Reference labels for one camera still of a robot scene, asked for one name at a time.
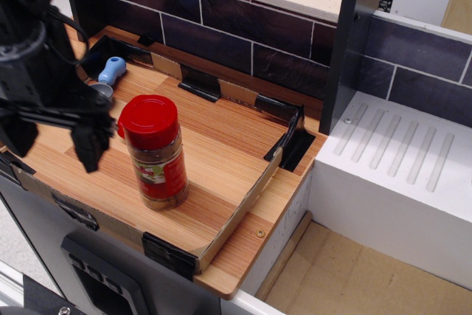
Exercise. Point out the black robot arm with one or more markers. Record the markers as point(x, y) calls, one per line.
point(22, 11)

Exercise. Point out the cardboard fence with black tape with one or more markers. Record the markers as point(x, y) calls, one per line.
point(234, 189)

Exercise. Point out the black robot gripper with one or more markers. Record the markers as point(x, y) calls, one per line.
point(39, 84)

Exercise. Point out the white ridged drainboard sink unit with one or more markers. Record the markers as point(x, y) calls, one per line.
point(398, 180)

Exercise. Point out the blue-handled grey measuring spoon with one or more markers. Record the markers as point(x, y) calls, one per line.
point(114, 68)

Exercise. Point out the black oven control panel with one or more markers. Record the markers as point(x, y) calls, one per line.
point(109, 290)

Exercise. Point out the dark grey vertical post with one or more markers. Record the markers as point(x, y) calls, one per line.
point(347, 58)

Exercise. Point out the red-lidded basil spice bottle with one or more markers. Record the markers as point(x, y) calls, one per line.
point(151, 130)

